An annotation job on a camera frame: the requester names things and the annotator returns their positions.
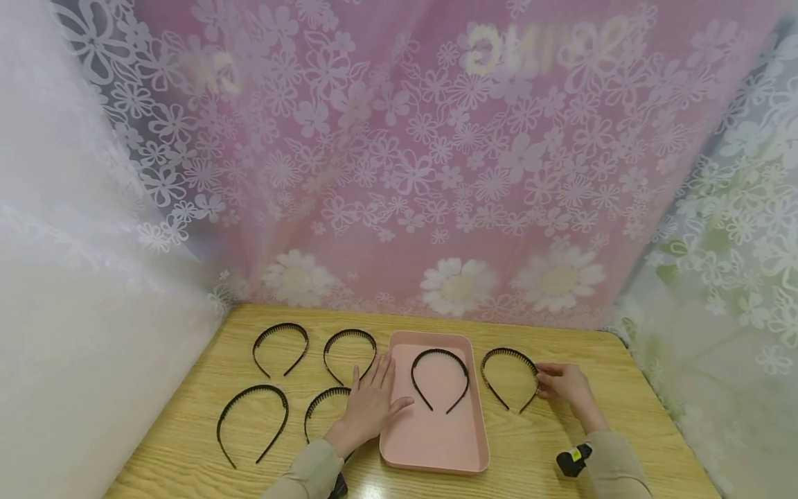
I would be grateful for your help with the person's right fingers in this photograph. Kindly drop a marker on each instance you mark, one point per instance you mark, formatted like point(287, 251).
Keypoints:
point(545, 381)

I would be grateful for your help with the person's left little finger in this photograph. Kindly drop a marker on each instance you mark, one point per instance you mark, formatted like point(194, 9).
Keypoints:
point(356, 380)

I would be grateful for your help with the black toothed headband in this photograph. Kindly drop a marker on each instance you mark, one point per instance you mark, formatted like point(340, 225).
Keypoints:
point(252, 388)
point(324, 393)
point(350, 331)
point(280, 325)
point(439, 351)
point(508, 351)

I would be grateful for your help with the person's left hand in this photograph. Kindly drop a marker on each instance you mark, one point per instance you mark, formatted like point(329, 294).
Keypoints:
point(366, 409)

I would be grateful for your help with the person's right hand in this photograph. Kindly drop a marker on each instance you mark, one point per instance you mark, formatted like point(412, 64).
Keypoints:
point(566, 384)

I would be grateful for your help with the person's left middle finger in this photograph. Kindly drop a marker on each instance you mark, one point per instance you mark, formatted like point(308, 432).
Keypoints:
point(381, 373)

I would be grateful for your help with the pink rectangular tray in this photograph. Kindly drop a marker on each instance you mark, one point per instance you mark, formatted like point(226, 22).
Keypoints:
point(433, 436)

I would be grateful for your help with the black wrist band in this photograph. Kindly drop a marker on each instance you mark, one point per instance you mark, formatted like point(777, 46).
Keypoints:
point(573, 460)

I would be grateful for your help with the person's right forearm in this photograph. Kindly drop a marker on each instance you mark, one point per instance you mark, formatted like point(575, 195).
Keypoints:
point(608, 454)

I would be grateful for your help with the person's left forearm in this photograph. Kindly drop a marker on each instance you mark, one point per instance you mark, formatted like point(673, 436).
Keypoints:
point(308, 471)

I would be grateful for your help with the person's left ring finger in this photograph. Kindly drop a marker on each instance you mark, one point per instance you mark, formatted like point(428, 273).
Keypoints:
point(371, 380)

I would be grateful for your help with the person's left index finger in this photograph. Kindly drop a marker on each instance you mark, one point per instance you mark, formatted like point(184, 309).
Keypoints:
point(389, 371)

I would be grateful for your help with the person's left thumb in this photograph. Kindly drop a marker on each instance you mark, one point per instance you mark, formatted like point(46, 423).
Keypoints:
point(402, 404)

